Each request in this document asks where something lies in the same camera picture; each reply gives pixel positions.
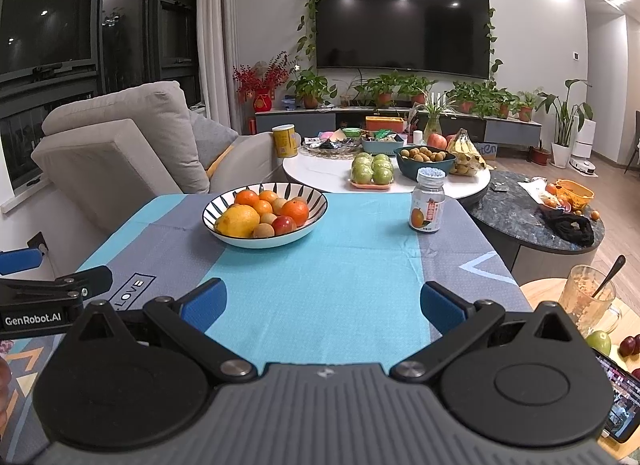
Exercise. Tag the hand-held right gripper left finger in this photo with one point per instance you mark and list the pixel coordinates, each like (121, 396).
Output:
(205, 302)

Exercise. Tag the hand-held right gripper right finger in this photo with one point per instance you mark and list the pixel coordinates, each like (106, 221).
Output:
(442, 305)

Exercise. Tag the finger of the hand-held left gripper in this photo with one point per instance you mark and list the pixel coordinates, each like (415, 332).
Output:
(60, 287)
(20, 261)

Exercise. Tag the yellow lemon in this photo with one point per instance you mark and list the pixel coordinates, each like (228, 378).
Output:
(237, 221)

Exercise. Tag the small brown kiwi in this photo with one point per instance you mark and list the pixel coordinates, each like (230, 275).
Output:
(269, 219)
(263, 231)
(280, 205)

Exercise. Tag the white striped bowl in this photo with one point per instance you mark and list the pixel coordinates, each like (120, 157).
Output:
(280, 241)

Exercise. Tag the red apple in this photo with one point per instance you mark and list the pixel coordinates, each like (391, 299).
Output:
(436, 140)
(283, 225)

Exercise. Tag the small orange tangerine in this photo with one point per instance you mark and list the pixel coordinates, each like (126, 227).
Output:
(262, 207)
(268, 195)

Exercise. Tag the reddish orange tangerine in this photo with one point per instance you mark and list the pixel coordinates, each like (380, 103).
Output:
(246, 197)

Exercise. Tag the large orange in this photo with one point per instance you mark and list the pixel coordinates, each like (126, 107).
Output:
(296, 211)

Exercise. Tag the person's left hand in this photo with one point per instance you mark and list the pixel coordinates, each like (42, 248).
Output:
(4, 377)

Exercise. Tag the round wooden side table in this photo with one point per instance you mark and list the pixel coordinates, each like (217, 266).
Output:
(542, 292)

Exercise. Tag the small glass jar orange label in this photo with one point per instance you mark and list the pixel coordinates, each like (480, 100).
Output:
(427, 205)

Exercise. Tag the dark marble round table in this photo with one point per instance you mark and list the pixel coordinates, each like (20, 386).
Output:
(515, 217)

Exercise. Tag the blue grey printed tablecloth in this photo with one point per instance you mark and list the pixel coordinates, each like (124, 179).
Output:
(325, 285)

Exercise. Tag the dark blue bowl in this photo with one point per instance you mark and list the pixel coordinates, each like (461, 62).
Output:
(425, 171)

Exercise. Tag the glass mug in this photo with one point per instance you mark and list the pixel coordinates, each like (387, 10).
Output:
(585, 301)

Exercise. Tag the beige sofa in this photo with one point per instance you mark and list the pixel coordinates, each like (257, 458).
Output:
(125, 155)

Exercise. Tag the black cloth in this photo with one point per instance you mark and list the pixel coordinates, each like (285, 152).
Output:
(575, 231)

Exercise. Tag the pile of longans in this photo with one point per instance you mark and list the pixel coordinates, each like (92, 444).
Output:
(425, 154)

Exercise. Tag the tray of green apples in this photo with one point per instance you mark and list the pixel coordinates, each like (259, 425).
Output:
(372, 170)

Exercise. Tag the bunch of bananas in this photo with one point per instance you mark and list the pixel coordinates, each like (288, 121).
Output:
(465, 152)

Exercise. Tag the green apple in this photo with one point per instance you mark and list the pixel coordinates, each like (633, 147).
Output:
(600, 343)

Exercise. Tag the grey cushion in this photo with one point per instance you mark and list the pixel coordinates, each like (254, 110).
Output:
(215, 137)

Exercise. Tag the white cup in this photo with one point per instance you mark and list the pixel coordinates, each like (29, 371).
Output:
(416, 137)

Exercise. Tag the teal bowl of snacks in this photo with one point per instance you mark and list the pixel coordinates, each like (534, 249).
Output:
(382, 145)

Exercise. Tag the white round coffee table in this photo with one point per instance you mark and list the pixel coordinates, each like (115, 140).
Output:
(320, 173)

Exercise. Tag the orange basket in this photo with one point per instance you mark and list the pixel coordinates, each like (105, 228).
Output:
(575, 193)

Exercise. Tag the dark spoon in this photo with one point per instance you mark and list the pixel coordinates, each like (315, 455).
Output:
(613, 269)

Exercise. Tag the small plant red pot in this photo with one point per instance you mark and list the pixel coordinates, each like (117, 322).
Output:
(540, 156)

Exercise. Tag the yellow canister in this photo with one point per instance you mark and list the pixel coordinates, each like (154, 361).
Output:
(285, 142)

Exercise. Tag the grey television cabinet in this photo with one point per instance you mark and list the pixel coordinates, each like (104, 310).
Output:
(515, 133)

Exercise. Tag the glass vase green plant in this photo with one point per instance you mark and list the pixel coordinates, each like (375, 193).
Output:
(435, 117)

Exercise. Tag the orange box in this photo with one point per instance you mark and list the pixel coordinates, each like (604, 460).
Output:
(384, 124)

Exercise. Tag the small green bowl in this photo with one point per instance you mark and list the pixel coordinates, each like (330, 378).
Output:
(351, 133)

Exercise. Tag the glass plate with snacks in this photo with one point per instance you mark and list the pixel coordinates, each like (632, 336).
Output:
(330, 146)

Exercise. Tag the smartphone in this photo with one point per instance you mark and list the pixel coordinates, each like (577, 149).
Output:
(622, 395)

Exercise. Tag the white robot vacuum dock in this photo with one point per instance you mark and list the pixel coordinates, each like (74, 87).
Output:
(583, 145)

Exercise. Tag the dark window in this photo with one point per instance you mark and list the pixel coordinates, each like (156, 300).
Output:
(75, 45)

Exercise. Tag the tall plant white pot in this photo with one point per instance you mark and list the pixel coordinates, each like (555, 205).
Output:
(565, 115)

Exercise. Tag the red flower arrangement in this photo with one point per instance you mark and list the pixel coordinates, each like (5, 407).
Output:
(260, 80)

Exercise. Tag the row of potted green plants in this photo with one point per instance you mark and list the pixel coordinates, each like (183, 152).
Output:
(310, 87)

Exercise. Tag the dining chair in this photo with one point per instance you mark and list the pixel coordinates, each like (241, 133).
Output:
(636, 140)

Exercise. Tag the white curtain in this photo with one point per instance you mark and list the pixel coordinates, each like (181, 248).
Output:
(215, 20)

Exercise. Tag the green trailing vine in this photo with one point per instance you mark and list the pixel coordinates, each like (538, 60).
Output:
(310, 5)

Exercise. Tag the black wall socket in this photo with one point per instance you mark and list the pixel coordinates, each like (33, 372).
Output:
(39, 243)

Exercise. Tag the black wall television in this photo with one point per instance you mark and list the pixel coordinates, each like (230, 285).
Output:
(400, 20)

